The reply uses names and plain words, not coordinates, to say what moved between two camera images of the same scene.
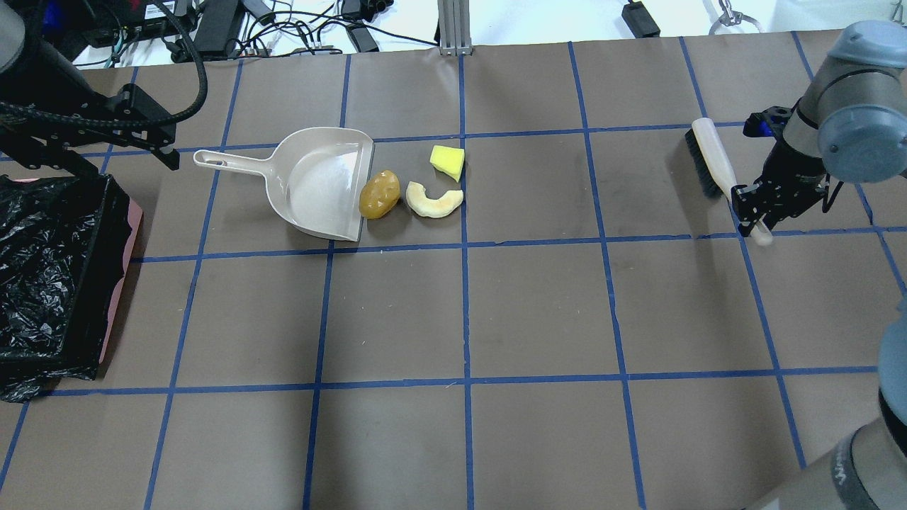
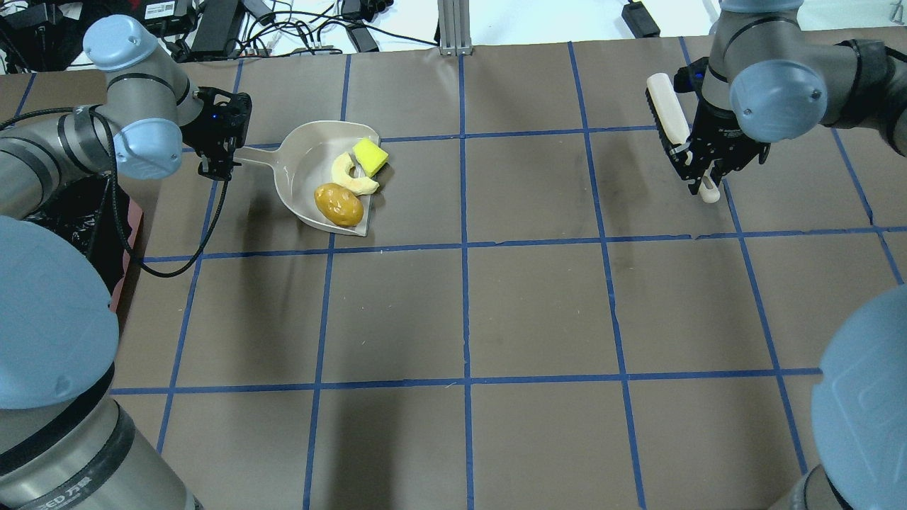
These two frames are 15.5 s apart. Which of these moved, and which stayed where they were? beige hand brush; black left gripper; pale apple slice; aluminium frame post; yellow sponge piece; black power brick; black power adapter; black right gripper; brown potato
Moved: beige hand brush; brown potato; pale apple slice; black left gripper; yellow sponge piece; black right gripper
Stayed: aluminium frame post; black power adapter; black power brick
